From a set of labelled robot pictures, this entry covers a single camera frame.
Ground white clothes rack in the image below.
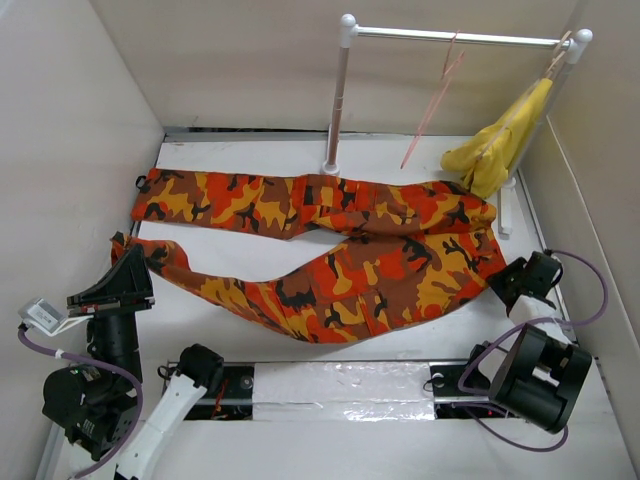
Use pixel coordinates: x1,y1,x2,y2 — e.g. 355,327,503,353
321,14,594,238

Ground wooden hanger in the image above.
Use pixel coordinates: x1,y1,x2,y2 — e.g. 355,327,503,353
474,30,574,164

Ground yellow garment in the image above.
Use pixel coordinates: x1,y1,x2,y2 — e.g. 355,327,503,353
440,78,553,199

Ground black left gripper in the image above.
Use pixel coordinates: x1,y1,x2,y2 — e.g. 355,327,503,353
70,239,158,388

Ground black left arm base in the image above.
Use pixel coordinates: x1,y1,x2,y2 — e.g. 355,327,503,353
185,363,255,421

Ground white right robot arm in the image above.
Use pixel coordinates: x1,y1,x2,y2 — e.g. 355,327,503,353
458,249,592,434

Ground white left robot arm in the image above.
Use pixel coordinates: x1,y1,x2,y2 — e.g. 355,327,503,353
43,246,224,479

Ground pink wire hanger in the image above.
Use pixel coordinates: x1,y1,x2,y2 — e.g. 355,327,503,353
400,30,465,169

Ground aluminium frame rail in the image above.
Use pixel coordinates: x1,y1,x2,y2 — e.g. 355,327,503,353
35,425,65,480

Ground orange camouflage trousers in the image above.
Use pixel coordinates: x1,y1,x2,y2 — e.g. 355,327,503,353
111,168,506,344

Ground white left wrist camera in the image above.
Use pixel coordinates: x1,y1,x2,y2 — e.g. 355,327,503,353
18,298,92,337

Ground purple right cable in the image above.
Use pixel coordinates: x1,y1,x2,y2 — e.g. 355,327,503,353
457,249,610,454

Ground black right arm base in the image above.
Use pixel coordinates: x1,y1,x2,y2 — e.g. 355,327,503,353
423,360,505,420

